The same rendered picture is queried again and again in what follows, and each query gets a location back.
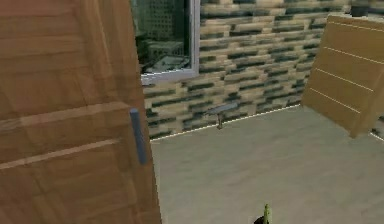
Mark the green slim object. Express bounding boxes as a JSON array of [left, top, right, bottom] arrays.
[[262, 203, 273, 224]]

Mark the light wooden chest of drawers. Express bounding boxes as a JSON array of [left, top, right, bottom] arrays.
[[301, 14, 384, 139]]

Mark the white framed window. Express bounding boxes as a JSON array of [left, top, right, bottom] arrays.
[[130, 0, 201, 86]]

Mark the brown wooden room door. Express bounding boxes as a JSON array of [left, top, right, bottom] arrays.
[[0, 0, 163, 224]]

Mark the dark round pot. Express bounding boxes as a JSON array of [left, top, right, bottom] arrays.
[[349, 0, 370, 18]]

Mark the grey bar door handle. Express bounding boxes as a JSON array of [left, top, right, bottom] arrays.
[[129, 107, 148, 166]]

